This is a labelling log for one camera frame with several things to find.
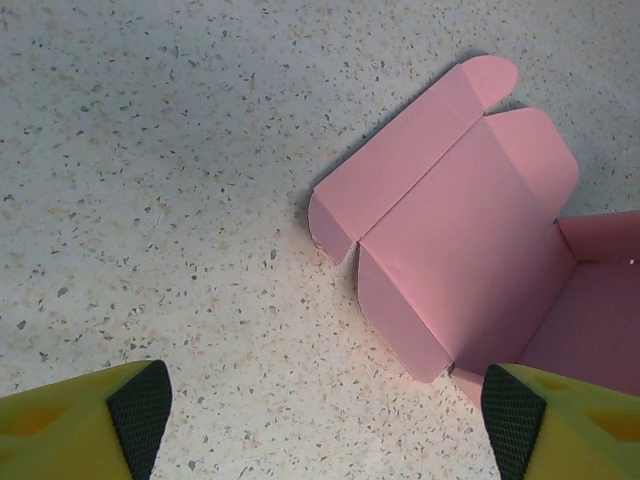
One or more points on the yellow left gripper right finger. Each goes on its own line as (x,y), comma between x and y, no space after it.
(575,435)

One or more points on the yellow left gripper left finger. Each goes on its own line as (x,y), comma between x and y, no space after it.
(65,430)

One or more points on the pink paper box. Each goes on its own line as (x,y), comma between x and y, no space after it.
(460,225)

